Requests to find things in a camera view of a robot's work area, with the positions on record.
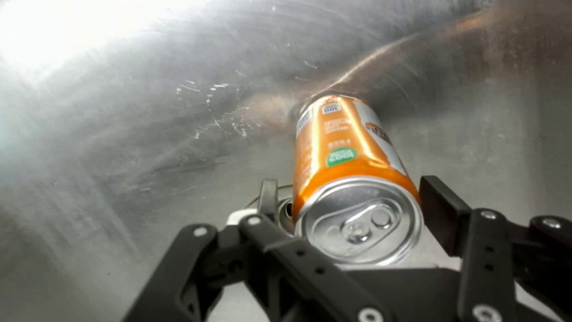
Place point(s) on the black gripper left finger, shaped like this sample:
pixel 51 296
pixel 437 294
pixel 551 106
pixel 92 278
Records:
pixel 287 276

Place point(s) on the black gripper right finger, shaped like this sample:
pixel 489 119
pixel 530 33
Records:
pixel 500 255

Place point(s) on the orange drink can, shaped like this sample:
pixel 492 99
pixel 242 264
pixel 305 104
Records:
pixel 353 197

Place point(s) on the stainless steel sink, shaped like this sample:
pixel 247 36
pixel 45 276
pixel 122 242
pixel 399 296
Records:
pixel 126 120

